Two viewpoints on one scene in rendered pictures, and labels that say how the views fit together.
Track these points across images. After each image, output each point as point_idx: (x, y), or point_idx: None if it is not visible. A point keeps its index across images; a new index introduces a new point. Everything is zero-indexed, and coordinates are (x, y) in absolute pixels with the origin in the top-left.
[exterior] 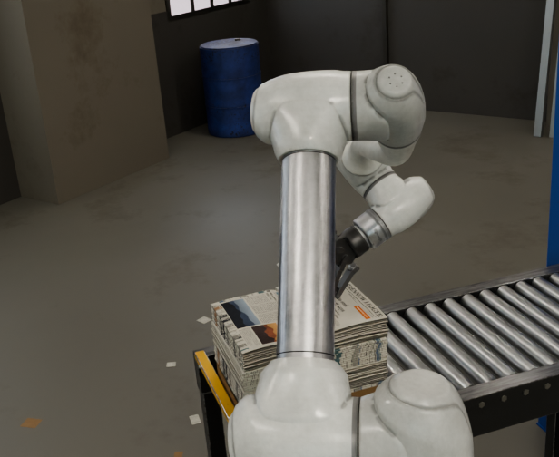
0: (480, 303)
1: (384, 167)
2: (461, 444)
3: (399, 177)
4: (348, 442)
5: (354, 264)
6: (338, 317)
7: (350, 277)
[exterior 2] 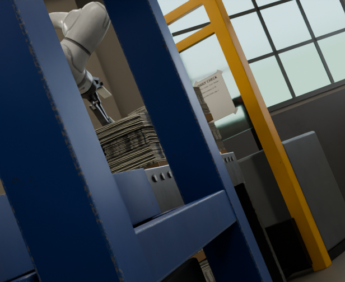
0: None
1: (65, 33)
2: None
3: (61, 42)
4: None
5: (91, 103)
6: None
7: (94, 113)
